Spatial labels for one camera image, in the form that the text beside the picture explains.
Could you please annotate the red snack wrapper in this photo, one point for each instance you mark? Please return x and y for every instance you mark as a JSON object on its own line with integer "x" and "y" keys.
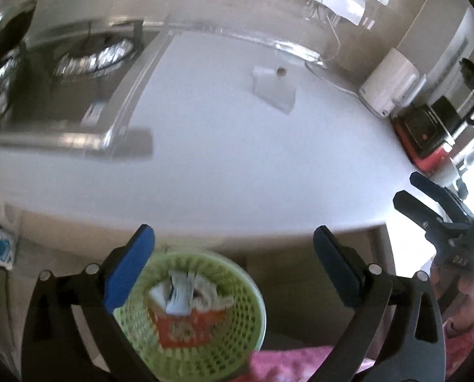
{"x": 185, "y": 326}

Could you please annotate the white and blue packet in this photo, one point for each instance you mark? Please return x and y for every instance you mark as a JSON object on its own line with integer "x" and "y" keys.
{"x": 189, "y": 290}

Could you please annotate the black wok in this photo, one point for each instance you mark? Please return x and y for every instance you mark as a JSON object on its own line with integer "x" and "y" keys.
{"x": 4, "y": 22}

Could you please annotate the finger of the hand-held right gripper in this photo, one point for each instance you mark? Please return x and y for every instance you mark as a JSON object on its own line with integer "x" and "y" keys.
{"x": 418, "y": 209}
{"x": 432, "y": 189}

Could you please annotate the gas stove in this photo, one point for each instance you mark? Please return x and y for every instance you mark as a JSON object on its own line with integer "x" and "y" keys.
{"x": 81, "y": 59}

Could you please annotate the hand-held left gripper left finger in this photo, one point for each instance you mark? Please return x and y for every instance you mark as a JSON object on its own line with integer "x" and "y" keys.
{"x": 129, "y": 266}

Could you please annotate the white foam block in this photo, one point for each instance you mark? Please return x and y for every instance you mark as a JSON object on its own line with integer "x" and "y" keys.
{"x": 262, "y": 72}

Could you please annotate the black and red blender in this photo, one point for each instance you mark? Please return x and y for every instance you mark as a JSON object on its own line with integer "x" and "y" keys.
{"x": 447, "y": 119}

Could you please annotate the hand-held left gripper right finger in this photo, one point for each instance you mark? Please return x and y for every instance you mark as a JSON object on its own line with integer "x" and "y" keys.
{"x": 336, "y": 266}

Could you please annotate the person's pink clothing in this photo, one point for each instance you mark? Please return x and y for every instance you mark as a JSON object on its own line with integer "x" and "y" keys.
{"x": 292, "y": 364}

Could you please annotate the green plastic basket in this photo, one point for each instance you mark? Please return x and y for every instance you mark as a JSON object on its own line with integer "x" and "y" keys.
{"x": 221, "y": 350}

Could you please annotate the person's right forearm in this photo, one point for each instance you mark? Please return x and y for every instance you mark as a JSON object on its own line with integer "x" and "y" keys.
{"x": 469, "y": 338}

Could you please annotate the person's right hand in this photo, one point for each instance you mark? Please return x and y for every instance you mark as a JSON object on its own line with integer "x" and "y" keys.
{"x": 465, "y": 290}

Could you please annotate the white electric kettle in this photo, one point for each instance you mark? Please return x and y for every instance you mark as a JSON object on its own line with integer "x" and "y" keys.
{"x": 392, "y": 87}

